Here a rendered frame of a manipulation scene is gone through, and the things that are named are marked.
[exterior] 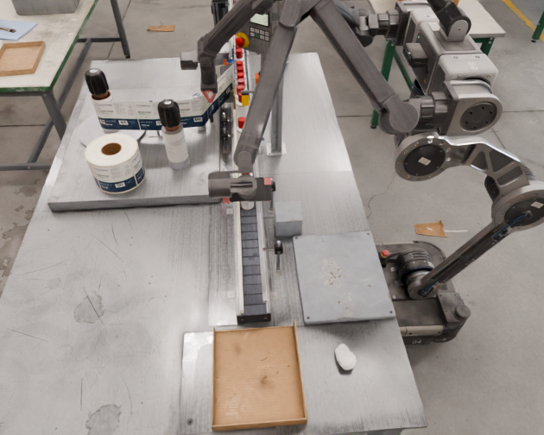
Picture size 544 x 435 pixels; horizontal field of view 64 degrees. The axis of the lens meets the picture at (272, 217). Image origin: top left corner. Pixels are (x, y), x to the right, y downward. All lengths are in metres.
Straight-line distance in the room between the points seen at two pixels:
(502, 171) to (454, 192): 1.51
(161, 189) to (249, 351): 0.77
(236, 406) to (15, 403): 0.63
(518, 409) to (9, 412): 2.08
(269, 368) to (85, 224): 0.91
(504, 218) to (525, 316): 0.97
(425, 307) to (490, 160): 0.88
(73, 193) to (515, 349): 2.23
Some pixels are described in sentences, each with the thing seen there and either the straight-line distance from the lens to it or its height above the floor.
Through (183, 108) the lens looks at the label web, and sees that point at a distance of 1.98.
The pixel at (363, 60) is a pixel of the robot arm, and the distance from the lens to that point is 1.19.
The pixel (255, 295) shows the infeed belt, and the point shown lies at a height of 0.88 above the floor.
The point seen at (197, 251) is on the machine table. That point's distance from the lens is 1.64.
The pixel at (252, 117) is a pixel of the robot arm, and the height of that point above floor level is 1.46.
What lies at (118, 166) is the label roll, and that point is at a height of 1.01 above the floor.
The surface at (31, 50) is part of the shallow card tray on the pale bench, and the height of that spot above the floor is 0.80.
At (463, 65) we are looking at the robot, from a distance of 1.32.
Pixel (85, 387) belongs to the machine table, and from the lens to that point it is 1.47.
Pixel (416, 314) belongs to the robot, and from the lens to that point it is 2.26.
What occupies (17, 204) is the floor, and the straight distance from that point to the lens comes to 3.36.
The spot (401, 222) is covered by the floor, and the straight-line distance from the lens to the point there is 2.94.
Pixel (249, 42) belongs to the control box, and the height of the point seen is 1.32.
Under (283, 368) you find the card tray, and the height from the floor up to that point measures 0.83.
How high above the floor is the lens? 2.11
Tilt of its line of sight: 48 degrees down
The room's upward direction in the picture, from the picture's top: straight up
